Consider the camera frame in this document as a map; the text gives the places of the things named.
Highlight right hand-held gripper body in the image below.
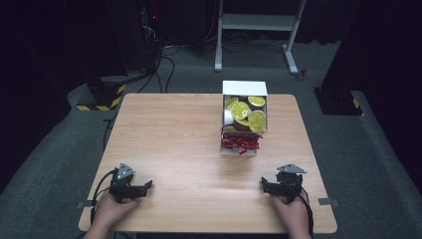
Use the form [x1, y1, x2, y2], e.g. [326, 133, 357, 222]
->
[274, 162, 309, 205]

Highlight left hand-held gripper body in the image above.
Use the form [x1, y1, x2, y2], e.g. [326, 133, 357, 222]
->
[108, 161, 137, 204]

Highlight person's left hand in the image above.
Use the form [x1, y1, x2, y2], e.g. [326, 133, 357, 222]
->
[94, 190, 141, 234]

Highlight person's right hand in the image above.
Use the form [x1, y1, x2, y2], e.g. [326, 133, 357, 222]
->
[272, 193, 312, 235]

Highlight grey tape strip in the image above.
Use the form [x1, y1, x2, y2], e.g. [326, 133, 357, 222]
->
[76, 199, 98, 209]
[316, 197, 340, 207]

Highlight pile of red packets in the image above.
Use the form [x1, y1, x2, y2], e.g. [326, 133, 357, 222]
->
[221, 131, 264, 155]

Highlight black yellow striped stand base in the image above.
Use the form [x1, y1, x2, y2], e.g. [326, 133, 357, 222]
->
[76, 75, 127, 113]

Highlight white open box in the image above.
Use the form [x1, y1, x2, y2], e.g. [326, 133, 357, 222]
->
[219, 80, 269, 156]

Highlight dark equipment rack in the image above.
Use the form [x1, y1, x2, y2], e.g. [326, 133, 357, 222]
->
[138, 0, 164, 73]

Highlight white metal stand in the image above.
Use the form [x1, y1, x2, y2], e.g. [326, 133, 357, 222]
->
[214, 0, 309, 76]

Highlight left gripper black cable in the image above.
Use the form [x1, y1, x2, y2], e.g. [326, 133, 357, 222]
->
[90, 167, 119, 224]

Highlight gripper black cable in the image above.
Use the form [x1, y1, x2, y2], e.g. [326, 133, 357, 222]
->
[90, 167, 119, 224]
[292, 180, 316, 237]

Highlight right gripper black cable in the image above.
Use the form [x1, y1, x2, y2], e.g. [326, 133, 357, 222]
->
[292, 180, 316, 237]

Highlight black floor cables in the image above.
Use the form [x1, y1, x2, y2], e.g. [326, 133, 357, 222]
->
[103, 24, 253, 150]

